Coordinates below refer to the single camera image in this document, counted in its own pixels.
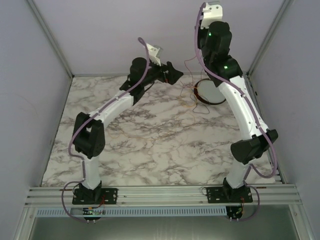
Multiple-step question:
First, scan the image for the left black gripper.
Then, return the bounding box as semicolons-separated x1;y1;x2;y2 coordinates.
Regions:
141;58;184;88

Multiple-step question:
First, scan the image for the coloured wire bundle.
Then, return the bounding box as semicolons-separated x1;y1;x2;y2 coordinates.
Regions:
180;57;211;115

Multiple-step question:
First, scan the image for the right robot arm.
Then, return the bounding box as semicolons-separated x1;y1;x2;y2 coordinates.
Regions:
196;21;279;203

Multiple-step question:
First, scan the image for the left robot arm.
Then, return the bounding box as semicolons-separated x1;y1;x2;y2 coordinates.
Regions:
71;57;184;205

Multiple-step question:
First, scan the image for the round brown-rimmed dish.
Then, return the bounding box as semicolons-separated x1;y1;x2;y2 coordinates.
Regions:
193;78;226;105

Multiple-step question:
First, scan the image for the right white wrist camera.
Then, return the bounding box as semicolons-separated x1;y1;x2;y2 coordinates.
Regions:
200;0;223;30

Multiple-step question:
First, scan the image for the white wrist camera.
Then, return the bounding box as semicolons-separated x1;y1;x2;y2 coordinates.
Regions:
200;0;223;30
146;43;163;66

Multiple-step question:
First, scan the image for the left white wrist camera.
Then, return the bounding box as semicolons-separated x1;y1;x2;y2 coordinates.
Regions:
146;43;163;66

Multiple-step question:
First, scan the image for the yellow loose wire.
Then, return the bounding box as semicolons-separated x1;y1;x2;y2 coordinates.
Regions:
109;109;186;142

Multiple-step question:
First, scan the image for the right aluminium corner post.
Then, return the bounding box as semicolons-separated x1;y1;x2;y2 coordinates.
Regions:
246;0;295;78

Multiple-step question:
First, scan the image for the aluminium corner post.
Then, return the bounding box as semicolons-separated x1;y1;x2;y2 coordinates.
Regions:
246;0;295;78
25;0;74;79

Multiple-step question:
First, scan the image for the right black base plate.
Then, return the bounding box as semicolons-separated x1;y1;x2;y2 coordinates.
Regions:
205;185;253;204

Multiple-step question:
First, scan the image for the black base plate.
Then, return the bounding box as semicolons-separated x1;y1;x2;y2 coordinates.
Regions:
205;185;253;204
72;187;118;205

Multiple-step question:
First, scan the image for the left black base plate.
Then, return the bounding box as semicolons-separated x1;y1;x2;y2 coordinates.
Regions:
72;187;118;205

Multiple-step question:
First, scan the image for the left aluminium corner post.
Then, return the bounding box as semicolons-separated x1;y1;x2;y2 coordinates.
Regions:
25;0;74;79

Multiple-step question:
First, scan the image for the aluminium front rail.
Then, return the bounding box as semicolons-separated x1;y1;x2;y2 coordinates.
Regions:
25;184;302;207

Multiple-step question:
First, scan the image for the grey slotted cable duct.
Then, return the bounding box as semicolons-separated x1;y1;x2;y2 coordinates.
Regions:
36;206;228;218

